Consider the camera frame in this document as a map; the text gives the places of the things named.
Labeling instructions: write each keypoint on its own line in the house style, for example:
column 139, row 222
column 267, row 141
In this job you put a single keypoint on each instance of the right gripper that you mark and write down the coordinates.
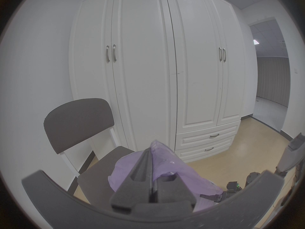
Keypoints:
column 230, row 194

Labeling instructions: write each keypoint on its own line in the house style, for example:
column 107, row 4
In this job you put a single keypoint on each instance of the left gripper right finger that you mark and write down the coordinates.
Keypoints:
column 174, row 192

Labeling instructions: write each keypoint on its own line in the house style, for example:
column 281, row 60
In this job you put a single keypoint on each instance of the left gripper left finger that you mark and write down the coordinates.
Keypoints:
column 124, row 194

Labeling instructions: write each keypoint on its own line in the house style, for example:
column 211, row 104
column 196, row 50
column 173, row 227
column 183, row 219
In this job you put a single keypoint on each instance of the purple plastic bag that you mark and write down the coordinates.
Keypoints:
column 181, row 168

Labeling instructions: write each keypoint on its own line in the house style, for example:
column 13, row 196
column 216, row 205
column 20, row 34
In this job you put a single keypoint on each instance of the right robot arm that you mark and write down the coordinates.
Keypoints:
column 253, row 179

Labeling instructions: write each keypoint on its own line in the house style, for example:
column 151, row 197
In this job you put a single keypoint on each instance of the white chair with grey cushions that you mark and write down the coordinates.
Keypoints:
column 76, row 123

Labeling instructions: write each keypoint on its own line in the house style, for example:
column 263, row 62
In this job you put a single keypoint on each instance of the white wardrobe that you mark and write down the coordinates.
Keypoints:
column 143, row 80

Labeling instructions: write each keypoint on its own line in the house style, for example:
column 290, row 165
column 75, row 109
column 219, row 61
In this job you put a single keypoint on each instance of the grey curtain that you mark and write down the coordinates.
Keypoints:
column 272, row 80

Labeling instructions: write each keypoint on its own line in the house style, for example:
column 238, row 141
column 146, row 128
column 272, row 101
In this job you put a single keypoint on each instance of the ceiling light panel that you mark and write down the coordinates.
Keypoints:
column 256, row 42

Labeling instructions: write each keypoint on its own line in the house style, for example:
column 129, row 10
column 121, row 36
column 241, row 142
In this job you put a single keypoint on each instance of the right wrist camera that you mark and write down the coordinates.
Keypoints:
column 233, row 186

